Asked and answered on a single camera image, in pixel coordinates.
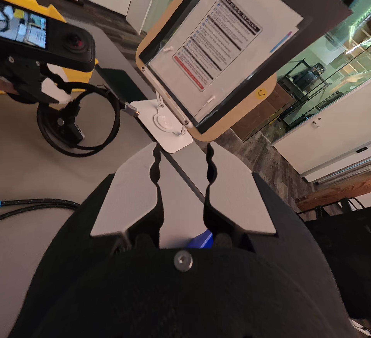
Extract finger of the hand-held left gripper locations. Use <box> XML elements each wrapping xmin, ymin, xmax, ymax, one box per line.
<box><xmin>46</xmin><ymin>64</ymin><xmax>69</xmax><ymax>84</ymax></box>
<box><xmin>41</xmin><ymin>81</ymin><xmax>72</xmax><ymax>104</ymax></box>

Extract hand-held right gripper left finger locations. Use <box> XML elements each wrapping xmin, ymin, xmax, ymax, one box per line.
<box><xmin>90</xmin><ymin>142</ymin><xmax>164</xmax><ymax>238</ymax></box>

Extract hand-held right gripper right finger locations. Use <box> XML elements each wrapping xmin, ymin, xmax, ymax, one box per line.
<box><xmin>203</xmin><ymin>142</ymin><xmax>277</xmax><ymax>235</ymax></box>

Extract grey hdmi hub silver edge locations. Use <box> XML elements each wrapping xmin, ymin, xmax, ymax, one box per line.
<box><xmin>37</xmin><ymin>83</ymin><xmax>141</xmax><ymax>158</ymax></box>

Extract blue plastic bin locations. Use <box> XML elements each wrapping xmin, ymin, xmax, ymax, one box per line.
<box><xmin>187</xmin><ymin>229</ymin><xmax>214</xmax><ymax>249</ymax></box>

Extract yellow plastic bin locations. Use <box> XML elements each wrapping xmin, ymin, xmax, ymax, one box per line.
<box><xmin>0</xmin><ymin>0</ymin><xmax>99</xmax><ymax>93</ymax></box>

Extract black hdmi cable green plugs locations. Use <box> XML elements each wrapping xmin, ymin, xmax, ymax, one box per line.
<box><xmin>0</xmin><ymin>198</ymin><xmax>80</xmax><ymax>221</ymax></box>

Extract wooden beam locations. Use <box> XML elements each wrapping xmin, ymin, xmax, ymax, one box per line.
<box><xmin>296</xmin><ymin>174</ymin><xmax>371</xmax><ymax>213</ymax></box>

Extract black mesh chair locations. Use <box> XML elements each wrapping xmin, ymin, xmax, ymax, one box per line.
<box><xmin>304</xmin><ymin>197</ymin><xmax>371</xmax><ymax>319</ymax></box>

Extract instruction sign on stand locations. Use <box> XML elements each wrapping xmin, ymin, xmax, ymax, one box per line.
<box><xmin>130</xmin><ymin>0</ymin><xmax>352</xmax><ymax>154</ymax></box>

